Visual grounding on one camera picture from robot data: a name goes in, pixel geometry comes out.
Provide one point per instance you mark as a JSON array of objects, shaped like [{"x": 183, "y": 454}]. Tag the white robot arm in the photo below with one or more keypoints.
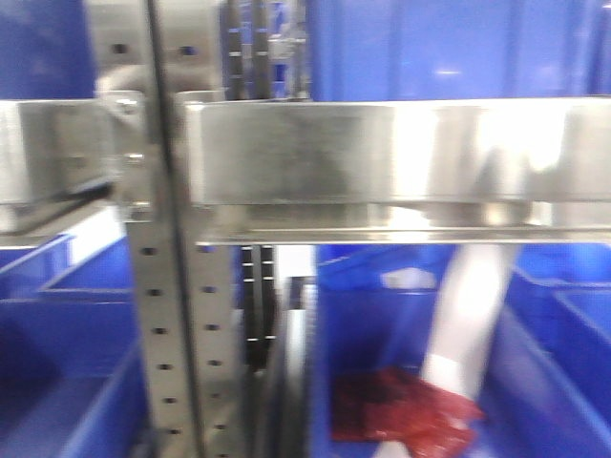
[{"x": 467, "y": 308}]

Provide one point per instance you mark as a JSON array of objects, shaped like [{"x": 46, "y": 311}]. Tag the right steel shelf beam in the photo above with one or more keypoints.
[{"x": 505, "y": 170}]

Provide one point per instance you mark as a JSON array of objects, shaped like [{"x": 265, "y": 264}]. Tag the steel shelf beam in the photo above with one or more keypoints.
[
  {"x": 505, "y": 170},
  {"x": 58, "y": 166}
]

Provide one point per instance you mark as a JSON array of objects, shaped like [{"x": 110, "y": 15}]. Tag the left steel shelf beam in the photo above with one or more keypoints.
[{"x": 58, "y": 166}]

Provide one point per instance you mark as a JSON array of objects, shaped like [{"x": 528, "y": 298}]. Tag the blue bin lower centre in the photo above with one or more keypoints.
[{"x": 545, "y": 394}]

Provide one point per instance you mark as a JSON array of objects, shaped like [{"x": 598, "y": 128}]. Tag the blue bin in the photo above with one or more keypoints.
[
  {"x": 105, "y": 276},
  {"x": 408, "y": 50},
  {"x": 71, "y": 379},
  {"x": 545, "y": 394},
  {"x": 46, "y": 51},
  {"x": 546, "y": 276}
]

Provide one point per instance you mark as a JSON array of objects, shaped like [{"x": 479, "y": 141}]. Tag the blue bin upper right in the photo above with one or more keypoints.
[{"x": 408, "y": 50}]

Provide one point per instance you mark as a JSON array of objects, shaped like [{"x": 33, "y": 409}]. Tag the red plastic bags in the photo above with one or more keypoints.
[{"x": 392, "y": 405}]

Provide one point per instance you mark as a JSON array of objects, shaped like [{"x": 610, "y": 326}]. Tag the blue bin behind lower left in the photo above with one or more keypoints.
[{"x": 105, "y": 276}]

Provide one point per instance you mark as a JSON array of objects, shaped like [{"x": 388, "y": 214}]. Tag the right perforated steel upright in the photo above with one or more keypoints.
[{"x": 193, "y": 71}]

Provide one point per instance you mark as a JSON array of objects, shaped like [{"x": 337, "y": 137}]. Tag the perforated steel upright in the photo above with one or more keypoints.
[
  {"x": 193, "y": 71},
  {"x": 126, "y": 48}
]

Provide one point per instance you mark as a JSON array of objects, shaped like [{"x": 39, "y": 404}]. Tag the left perforated steel upright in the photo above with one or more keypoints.
[{"x": 126, "y": 48}]

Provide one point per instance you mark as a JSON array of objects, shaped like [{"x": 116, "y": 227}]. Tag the blue bin lower right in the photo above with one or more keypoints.
[{"x": 546, "y": 276}]

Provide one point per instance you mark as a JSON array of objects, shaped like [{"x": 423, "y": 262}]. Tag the blue bin upper left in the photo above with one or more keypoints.
[{"x": 46, "y": 51}]

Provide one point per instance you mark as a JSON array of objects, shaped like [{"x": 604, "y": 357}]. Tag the steel corner bracket plate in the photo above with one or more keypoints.
[{"x": 129, "y": 142}]

